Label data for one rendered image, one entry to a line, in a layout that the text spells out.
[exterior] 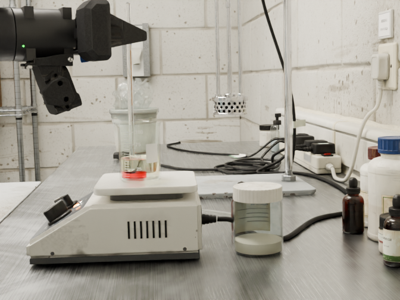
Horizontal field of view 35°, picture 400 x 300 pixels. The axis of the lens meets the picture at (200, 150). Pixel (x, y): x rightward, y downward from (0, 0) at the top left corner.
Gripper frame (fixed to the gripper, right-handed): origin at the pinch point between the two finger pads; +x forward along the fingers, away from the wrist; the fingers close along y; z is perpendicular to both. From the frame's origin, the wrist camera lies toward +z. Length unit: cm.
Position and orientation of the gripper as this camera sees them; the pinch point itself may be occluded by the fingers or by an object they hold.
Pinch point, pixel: (117, 36)
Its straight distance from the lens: 76.8
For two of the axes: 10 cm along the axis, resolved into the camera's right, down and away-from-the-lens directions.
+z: 0.2, 9.9, 1.1
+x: 8.9, -0.7, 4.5
